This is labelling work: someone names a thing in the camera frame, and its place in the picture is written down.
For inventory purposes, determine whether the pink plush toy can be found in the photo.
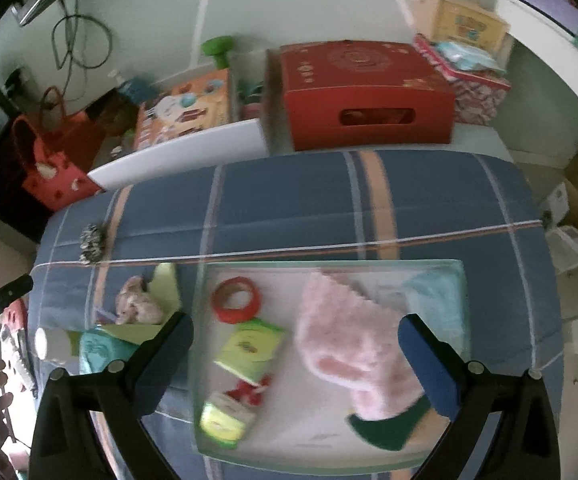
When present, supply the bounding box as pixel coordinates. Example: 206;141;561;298
115;276;164;325

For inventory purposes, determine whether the light blue face mask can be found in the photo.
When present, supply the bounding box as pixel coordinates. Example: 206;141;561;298
373;270;463;340

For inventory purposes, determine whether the light green cloth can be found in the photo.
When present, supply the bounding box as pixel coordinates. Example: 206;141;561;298
99;263;182;346

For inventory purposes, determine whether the leopard print scrunchie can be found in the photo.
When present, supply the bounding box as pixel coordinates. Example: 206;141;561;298
80;223;106;266

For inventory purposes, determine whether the red and white stool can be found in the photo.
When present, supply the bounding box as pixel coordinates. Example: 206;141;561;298
0;299;37;396

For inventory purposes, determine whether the white lotion bottle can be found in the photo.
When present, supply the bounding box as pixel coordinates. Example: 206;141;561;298
34;327;82;364

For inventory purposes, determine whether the green and tan sponge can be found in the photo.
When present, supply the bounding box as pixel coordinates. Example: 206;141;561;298
347;396;449;452

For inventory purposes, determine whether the teal wet wipes pack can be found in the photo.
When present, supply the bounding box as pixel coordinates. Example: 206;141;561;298
78;328;138;375

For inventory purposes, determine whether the small green tissue pack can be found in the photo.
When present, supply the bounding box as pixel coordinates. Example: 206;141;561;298
200;392;257;448

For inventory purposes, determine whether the red felt tote bag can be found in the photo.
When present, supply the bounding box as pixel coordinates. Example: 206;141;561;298
11;86;104;211

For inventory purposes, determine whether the red ribbon bow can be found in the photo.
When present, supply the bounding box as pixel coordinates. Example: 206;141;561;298
226;374;273;408

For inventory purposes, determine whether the pink fluffy cloth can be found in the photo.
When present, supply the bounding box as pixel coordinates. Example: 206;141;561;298
295;271;423;422

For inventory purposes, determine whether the red tape roll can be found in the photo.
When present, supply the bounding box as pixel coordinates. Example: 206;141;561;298
210;276;262;324

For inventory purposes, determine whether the pale green shallow tray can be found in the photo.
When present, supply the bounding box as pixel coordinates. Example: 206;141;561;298
189;259;470;477

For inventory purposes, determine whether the blue plaid bed cover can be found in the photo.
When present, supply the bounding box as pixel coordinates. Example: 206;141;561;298
28;150;564;479

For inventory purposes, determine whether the orange picture toy box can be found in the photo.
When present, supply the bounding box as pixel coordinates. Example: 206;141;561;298
132;68;231;151

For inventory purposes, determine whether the white storage bin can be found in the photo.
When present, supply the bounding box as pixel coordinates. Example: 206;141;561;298
88;118;269;191

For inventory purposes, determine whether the red patterned box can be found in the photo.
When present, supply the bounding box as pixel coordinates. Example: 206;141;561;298
413;34;512;126

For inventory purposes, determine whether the green dumbbell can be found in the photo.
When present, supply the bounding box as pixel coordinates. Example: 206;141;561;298
201;36;234;70

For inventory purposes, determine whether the blue wipes packet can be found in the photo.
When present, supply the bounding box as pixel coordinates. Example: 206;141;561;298
434;41;505;74

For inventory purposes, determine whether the red cardboard box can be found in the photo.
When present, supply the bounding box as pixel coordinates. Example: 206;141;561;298
266;40;455;154

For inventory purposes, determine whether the beige gift bag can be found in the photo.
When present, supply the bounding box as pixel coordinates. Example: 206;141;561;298
411;0;510;55

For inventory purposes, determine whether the black wall cable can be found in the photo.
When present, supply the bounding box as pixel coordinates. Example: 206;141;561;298
50;0;114;104

